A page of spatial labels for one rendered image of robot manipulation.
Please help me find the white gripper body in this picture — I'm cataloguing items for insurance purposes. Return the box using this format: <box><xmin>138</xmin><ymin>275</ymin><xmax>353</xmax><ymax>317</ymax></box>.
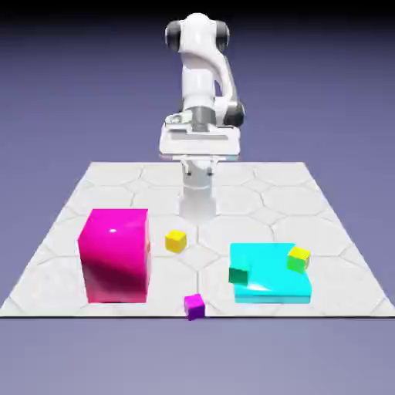
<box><xmin>158</xmin><ymin>123</ymin><xmax>241</xmax><ymax>162</ymax></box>

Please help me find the small yellow cube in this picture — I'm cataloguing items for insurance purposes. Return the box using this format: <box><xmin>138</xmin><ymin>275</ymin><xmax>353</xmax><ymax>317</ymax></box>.
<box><xmin>164</xmin><ymin>229</ymin><xmax>188</xmax><ymax>255</ymax></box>

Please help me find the small green cube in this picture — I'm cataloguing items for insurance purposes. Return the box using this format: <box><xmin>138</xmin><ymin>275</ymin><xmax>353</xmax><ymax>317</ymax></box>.
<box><xmin>228</xmin><ymin>267</ymin><xmax>250</xmax><ymax>285</ymax></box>

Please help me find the small yellow-green cube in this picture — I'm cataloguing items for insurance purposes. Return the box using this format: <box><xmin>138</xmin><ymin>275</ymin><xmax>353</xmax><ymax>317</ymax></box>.
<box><xmin>286</xmin><ymin>245</ymin><xmax>312</xmax><ymax>275</ymax></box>

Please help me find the small purple cube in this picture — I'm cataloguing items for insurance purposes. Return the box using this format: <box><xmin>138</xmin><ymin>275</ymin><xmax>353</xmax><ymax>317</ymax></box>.
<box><xmin>184</xmin><ymin>293</ymin><xmax>207</xmax><ymax>322</ymax></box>

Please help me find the large pink box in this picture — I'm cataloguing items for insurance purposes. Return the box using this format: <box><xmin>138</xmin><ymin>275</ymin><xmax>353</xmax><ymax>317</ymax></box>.
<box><xmin>77</xmin><ymin>208</ymin><xmax>153</xmax><ymax>305</ymax></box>

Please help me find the large cyan box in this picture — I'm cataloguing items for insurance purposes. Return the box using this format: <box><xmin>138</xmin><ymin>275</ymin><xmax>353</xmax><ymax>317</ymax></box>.
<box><xmin>229</xmin><ymin>242</ymin><xmax>312</xmax><ymax>306</ymax></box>

